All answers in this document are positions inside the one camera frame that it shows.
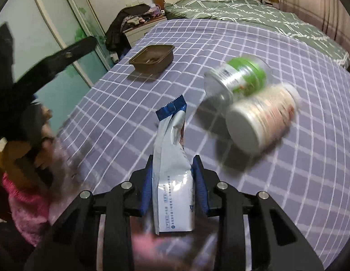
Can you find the dark clothes on nightstand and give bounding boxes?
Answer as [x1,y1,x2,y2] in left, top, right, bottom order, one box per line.
[105,3,163,59]

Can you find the blue silver foil pouch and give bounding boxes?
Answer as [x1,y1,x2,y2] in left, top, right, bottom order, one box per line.
[152,96,195,235]

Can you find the pink patterned sleeve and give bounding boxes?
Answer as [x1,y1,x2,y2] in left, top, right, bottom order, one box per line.
[1,143,79,247]

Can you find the sliding wardrobe door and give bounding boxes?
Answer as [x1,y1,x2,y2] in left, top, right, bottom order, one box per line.
[0,0,114,131]

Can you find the white capped jar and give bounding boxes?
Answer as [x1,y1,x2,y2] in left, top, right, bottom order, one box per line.
[225,83,301,155]

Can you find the purple patterned cloth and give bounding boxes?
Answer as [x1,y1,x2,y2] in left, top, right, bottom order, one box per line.
[130,217,218,270]

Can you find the person's left hand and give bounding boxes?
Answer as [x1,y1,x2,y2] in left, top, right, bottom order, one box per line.
[2,102,56,193]

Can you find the blue checked tablecloth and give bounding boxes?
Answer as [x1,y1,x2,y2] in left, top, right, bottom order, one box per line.
[59,20,350,267]

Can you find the pink white curtain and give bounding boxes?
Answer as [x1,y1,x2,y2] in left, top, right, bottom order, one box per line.
[279,0,350,72]

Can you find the white nightstand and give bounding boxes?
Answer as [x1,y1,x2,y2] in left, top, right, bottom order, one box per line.
[124,16,167,47]

